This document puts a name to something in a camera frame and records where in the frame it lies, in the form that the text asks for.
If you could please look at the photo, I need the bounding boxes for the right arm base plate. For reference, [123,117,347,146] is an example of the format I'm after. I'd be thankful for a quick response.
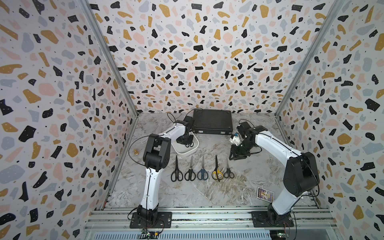
[251,211,294,228]

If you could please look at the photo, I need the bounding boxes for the large black handled scissors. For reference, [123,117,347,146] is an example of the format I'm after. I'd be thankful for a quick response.
[224,160,235,179]

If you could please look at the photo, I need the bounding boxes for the yellow black scissors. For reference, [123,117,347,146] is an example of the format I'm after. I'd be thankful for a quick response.
[212,155,224,182]

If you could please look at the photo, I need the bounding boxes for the white plastic storage box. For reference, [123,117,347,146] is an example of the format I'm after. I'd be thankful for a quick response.
[163,124,200,157]

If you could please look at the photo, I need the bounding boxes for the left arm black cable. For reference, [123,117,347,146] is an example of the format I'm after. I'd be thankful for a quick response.
[128,134,151,167]

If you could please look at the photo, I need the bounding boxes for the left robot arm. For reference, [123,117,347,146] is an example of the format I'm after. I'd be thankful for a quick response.
[137,116,199,225]

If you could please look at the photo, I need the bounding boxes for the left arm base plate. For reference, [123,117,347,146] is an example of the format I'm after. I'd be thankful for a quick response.
[130,212,173,229]

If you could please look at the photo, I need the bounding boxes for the purple card box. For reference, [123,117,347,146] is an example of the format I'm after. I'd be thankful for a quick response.
[257,187,275,203]

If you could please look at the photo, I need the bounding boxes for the black handled steel scissors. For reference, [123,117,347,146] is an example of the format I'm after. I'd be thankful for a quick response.
[184,157,196,181]

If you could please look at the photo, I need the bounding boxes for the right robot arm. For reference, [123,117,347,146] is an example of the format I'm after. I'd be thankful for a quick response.
[229,122,320,222]

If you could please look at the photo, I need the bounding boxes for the small black scissors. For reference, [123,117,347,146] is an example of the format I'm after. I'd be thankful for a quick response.
[185,142,194,148]

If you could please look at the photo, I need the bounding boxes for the all black scissors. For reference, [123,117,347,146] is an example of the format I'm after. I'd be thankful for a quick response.
[171,156,184,182]

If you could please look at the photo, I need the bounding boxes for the blue handled scissors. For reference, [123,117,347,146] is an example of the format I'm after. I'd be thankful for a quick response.
[197,157,209,181]

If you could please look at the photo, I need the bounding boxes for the aluminium rail frame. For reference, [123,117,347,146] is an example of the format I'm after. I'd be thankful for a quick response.
[84,207,343,240]

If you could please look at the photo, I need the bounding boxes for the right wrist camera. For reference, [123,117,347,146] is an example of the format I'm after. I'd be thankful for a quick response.
[230,122,251,146]

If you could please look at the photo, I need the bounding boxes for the black ribbed hard case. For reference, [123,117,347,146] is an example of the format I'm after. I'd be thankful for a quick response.
[192,109,233,135]

